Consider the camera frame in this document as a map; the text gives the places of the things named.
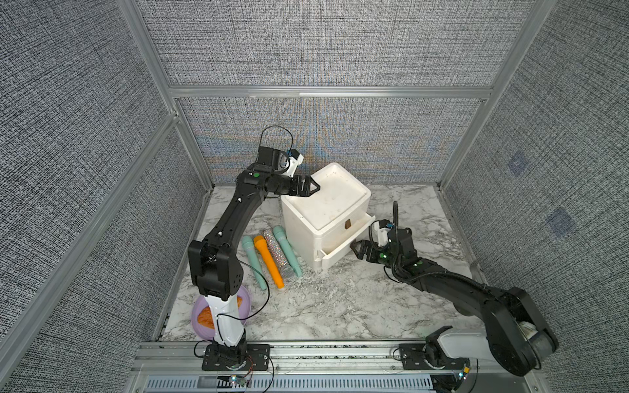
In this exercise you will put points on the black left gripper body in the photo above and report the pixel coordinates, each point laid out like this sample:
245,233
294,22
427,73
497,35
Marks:
296,184

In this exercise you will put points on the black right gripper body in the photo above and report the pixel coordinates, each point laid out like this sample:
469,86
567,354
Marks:
372,250

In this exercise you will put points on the mint green microphone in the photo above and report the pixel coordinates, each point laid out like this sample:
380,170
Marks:
253,261
281,238

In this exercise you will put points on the orange microphone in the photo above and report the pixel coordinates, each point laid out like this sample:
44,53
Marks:
261,245

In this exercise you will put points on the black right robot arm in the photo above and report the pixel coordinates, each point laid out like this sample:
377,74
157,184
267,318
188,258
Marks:
515,333

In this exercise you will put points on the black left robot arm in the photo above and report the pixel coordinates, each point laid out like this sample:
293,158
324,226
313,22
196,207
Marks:
214,265

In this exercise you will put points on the white drawer cabinet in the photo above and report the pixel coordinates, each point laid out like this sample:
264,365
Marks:
312,223

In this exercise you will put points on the orange pastry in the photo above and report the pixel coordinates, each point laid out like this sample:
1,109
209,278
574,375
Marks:
202,314

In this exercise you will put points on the purple plate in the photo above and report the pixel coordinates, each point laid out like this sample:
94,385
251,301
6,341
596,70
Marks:
208,334

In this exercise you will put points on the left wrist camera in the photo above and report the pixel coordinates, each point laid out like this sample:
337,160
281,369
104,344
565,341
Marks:
294,159

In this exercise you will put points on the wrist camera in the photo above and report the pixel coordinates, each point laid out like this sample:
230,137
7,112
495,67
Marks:
378,232
294,159

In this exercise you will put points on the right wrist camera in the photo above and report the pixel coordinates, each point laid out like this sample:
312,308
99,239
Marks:
378,232

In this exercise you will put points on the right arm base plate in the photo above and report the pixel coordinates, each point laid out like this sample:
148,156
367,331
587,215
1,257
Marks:
429,357

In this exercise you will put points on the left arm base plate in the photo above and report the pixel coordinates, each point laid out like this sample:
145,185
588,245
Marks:
219,358

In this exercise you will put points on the aluminium front rail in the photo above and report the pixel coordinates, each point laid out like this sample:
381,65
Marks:
308,366

